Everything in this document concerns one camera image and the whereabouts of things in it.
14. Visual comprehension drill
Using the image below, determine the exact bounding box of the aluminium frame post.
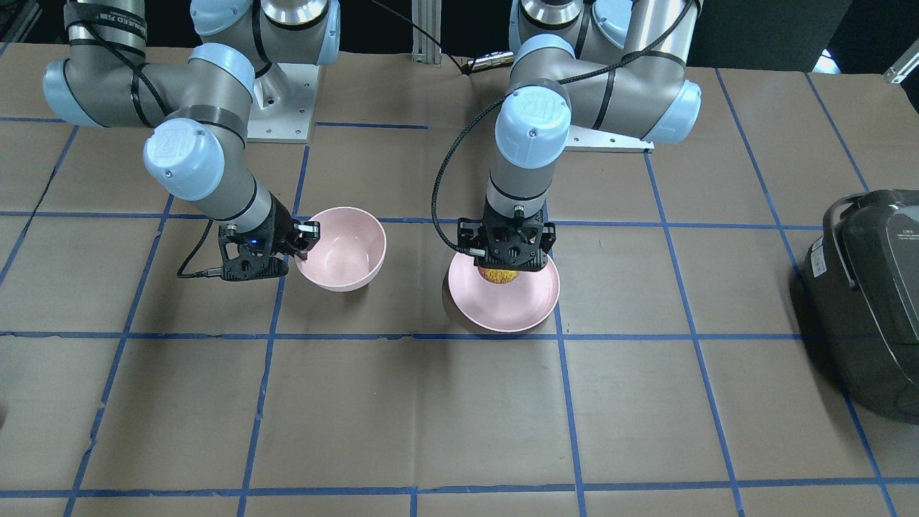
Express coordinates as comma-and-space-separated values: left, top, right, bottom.
410, 0, 446, 67

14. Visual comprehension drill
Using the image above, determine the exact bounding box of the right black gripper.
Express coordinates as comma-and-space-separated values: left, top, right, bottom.
218, 197, 321, 282

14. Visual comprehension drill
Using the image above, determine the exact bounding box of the pink plate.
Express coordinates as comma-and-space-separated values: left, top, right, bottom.
447, 254, 561, 332

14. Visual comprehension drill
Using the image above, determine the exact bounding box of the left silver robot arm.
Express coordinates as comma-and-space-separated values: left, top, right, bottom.
451, 1, 703, 272

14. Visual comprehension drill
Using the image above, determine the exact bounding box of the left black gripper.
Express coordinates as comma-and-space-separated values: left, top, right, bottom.
457, 204, 556, 274

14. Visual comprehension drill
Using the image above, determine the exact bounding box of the pink bowl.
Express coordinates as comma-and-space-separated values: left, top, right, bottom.
296, 207, 388, 292

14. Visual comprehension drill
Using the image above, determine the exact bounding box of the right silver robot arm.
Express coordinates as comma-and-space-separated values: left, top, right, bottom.
42, 1, 341, 281

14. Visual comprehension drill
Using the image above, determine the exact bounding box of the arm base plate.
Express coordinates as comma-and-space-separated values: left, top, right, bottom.
565, 125, 656, 154
248, 63, 322, 144

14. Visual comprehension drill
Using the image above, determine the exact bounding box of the red yellow apple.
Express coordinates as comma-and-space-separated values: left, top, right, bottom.
477, 267, 520, 285

